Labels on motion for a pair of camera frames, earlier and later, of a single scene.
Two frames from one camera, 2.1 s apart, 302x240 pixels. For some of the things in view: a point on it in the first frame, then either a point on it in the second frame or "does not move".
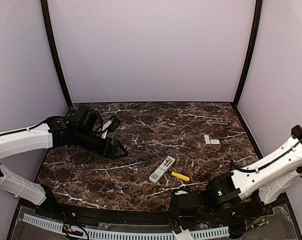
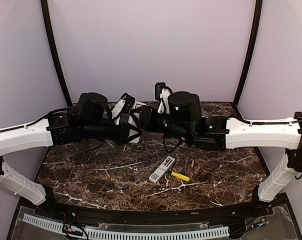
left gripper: (110, 154) → (122, 135)
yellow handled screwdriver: (180, 176) does not move
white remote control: (159, 173) does not move
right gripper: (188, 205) → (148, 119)
